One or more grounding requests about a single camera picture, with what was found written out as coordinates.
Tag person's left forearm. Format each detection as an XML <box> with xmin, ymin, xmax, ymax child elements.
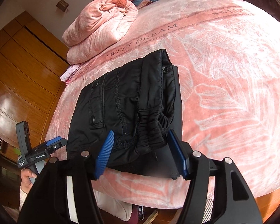
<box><xmin>19</xmin><ymin>185</ymin><xmax>31</xmax><ymax>202</ymax></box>

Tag black padded pants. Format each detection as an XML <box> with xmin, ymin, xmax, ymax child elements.
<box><xmin>66</xmin><ymin>49</ymin><xmax>185</xmax><ymax>180</ymax></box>

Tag wooden wardrobe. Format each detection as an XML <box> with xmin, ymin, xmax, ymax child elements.
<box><xmin>0</xmin><ymin>10</ymin><xmax>69</xmax><ymax>161</ymax></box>

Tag brown wall lamp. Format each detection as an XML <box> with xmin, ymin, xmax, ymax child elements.
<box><xmin>56</xmin><ymin>0</ymin><xmax>69</xmax><ymax>11</ymax></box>

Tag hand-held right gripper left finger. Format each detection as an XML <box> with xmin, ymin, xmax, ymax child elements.
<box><xmin>17</xmin><ymin>130</ymin><xmax>115</xmax><ymax>224</ymax></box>

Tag bed with pink floral bedspread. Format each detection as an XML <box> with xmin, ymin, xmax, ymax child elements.
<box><xmin>45</xmin><ymin>0</ymin><xmax>280</xmax><ymax>210</ymax></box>

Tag person's left hand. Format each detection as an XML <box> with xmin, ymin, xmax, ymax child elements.
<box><xmin>20</xmin><ymin>168</ymin><xmax>38</xmax><ymax>193</ymax></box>

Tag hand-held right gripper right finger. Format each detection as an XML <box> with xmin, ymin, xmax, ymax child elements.
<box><xmin>167</xmin><ymin>129</ymin><xmax>263</xmax><ymax>224</ymax></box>

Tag pink white knit cloth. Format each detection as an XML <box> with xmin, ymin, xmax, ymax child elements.
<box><xmin>60</xmin><ymin>65</ymin><xmax>81</xmax><ymax>83</ymax></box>

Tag folded pink quilt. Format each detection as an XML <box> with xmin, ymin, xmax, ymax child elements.
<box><xmin>62</xmin><ymin>0</ymin><xmax>139</xmax><ymax>64</ymax></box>

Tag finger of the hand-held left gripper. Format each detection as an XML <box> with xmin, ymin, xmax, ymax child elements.
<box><xmin>45</xmin><ymin>136</ymin><xmax>68</xmax><ymax>154</ymax></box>

